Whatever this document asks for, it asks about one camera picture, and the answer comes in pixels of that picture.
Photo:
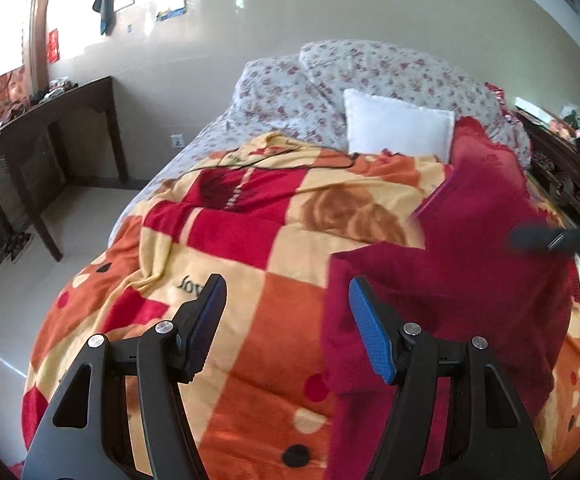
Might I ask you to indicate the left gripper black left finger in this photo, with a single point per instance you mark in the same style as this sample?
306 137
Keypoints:
85 432

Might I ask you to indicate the dark carved wooden headboard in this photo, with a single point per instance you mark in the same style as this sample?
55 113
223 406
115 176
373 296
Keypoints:
555 164

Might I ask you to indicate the white square pillow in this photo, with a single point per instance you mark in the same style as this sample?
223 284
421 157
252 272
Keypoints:
376 123

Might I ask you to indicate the red paper wall decoration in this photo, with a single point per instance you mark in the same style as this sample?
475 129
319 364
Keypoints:
52 49

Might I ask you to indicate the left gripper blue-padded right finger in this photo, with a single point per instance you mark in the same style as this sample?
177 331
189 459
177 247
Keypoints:
488 432

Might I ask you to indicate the dark red fleece garment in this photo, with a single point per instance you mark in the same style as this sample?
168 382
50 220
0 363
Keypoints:
464 282

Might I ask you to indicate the floral quilt pile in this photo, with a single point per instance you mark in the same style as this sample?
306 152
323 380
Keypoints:
301 95

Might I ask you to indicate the red orange love blanket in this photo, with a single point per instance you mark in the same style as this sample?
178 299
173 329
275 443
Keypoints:
267 216

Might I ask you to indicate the dark wooden side table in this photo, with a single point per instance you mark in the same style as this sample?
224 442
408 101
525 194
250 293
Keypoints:
19 137

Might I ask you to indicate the dark cloth hanging on wall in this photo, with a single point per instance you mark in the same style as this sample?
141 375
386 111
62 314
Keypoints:
105 9

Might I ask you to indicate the clutter on headboard shelf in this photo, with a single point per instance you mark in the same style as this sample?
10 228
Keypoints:
566 124

